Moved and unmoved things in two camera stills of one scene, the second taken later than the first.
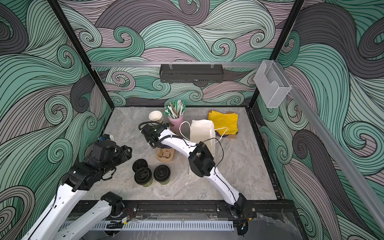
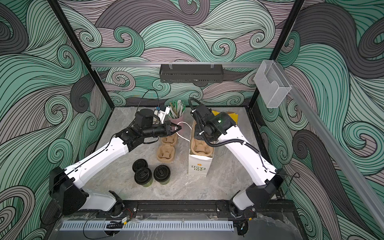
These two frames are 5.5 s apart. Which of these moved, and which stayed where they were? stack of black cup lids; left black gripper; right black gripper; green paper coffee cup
Moved: left black gripper; right black gripper
Stayed: stack of black cup lids; green paper coffee cup
